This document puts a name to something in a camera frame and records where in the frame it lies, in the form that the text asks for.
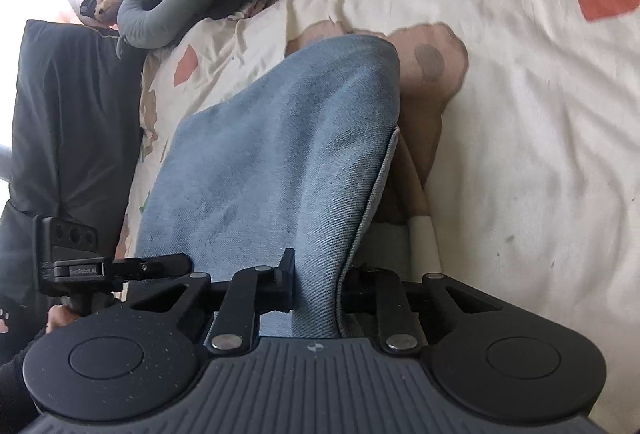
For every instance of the black paw-print sock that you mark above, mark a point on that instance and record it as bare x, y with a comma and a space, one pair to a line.
19, 326

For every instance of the cream bear-print quilt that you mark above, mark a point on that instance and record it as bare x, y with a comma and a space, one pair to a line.
534, 193

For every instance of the blue-grey denim pants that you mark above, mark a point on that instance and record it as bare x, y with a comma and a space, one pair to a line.
297, 161

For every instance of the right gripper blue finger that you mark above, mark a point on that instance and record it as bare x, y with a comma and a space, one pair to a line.
284, 279

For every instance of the grey U-shaped neck pillow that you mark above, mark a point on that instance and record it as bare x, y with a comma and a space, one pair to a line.
150, 29

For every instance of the brown teddy bear toy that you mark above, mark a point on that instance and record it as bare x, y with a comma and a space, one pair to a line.
105, 12

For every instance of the person's left hand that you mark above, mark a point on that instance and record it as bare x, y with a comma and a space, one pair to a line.
60, 316

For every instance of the dark grey pillow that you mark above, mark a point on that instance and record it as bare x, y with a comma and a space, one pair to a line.
75, 145

